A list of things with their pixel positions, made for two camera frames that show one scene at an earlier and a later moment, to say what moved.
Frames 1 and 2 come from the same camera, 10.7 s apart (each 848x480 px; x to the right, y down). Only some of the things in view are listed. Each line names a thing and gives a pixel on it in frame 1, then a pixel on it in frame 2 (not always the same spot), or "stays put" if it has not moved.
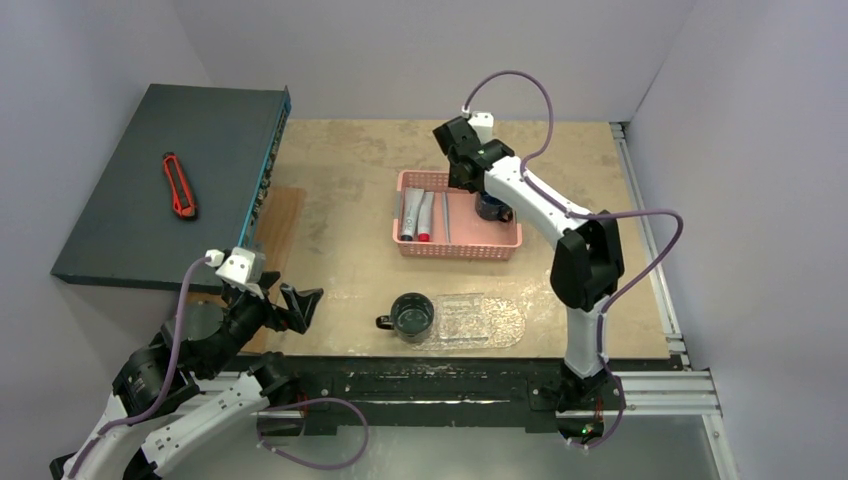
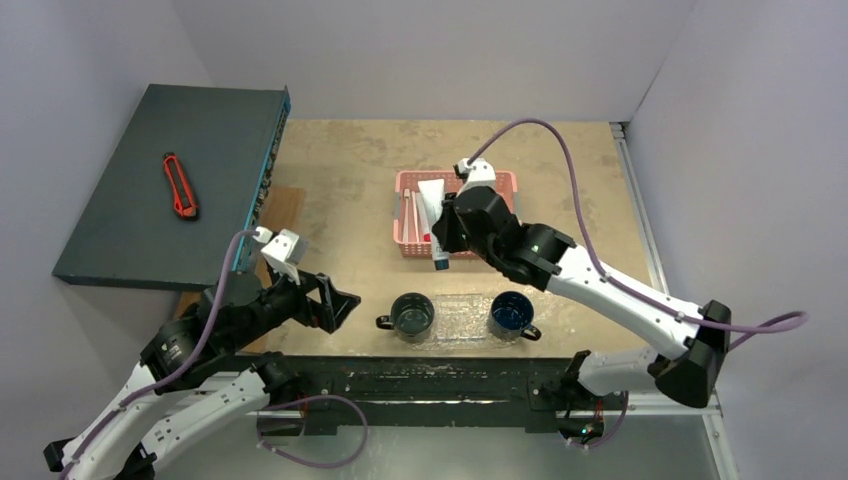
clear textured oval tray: (506, 326) stays put
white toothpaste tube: (409, 212) → (432, 194)
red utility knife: (183, 203) stays put
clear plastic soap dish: (461, 317) stays put
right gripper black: (464, 176) → (454, 223)
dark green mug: (411, 316) stays put
